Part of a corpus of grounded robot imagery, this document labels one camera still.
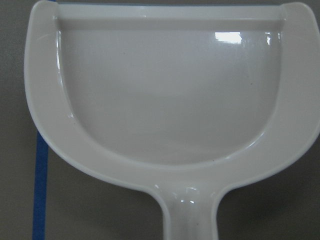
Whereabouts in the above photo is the beige plastic dustpan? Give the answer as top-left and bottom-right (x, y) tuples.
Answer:
(24, 0), (320, 240)

